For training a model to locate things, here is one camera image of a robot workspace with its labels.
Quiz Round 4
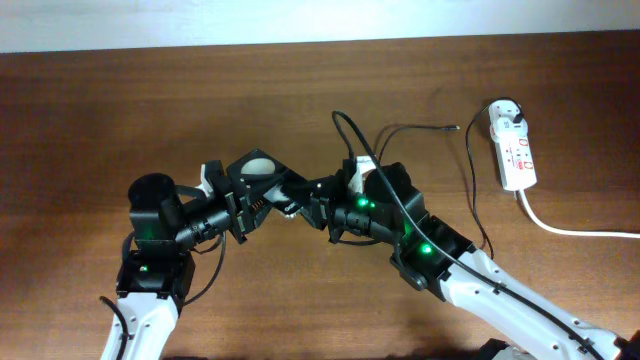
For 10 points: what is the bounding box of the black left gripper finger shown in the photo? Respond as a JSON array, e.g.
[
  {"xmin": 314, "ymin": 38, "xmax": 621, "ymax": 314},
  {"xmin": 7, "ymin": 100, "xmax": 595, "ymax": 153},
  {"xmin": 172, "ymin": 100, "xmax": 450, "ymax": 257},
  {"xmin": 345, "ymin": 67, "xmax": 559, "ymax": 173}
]
[
  {"xmin": 248, "ymin": 197, "xmax": 273, "ymax": 232},
  {"xmin": 226, "ymin": 149, "xmax": 306, "ymax": 195}
]

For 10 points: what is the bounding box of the black charger cable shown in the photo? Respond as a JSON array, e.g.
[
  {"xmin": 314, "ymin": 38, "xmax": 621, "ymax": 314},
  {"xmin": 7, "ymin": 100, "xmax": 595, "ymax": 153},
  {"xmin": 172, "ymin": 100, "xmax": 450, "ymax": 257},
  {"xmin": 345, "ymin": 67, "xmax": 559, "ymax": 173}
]
[{"xmin": 374, "ymin": 97, "xmax": 525, "ymax": 261}]

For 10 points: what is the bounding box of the black smartphone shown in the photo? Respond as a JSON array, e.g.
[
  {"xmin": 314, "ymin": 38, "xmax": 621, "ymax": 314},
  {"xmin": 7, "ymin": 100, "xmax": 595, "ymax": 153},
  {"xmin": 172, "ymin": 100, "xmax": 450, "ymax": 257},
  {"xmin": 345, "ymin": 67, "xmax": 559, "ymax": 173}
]
[{"xmin": 265, "ymin": 187, "xmax": 301, "ymax": 219}]

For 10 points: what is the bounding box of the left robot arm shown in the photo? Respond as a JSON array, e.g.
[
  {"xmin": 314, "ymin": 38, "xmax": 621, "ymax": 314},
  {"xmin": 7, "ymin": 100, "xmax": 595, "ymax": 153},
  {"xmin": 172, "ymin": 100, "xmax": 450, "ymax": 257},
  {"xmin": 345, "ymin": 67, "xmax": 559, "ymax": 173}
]
[{"xmin": 102, "ymin": 149, "xmax": 306, "ymax": 359}]

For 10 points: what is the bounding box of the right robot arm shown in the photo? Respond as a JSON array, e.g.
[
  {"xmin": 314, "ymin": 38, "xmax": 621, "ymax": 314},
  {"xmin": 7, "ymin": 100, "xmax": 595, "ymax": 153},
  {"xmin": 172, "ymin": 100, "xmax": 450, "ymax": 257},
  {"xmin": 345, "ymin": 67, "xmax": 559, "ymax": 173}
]
[{"xmin": 283, "ymin": 162, "xmax": 639, "ymax": 359}]

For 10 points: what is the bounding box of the white USB charger adapter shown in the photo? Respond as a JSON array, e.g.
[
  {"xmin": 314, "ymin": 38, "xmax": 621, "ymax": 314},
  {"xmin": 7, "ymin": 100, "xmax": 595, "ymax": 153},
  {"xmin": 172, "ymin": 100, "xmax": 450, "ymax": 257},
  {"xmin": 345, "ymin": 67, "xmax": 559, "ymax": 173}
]
[{"xmin": 488, "ymin": 98, "xmax": 528, "ymax": 143}]

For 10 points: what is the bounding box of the white power strip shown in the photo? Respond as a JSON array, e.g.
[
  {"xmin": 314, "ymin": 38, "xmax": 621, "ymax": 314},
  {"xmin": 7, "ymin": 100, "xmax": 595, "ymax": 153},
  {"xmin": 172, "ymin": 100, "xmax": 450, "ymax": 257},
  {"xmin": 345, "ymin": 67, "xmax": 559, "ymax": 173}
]
[{"xmin": 491, "ymin": 135, "xmax": 537, "ymax": 192}]

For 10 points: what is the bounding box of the white power strip cord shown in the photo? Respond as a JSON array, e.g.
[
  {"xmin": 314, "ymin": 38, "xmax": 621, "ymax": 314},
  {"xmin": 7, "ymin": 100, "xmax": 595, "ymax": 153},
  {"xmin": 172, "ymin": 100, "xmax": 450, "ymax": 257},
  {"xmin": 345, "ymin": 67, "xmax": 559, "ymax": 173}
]
[{"xmin": 515, "ymin": 188, "xmax": 640, "ymax": 240}]

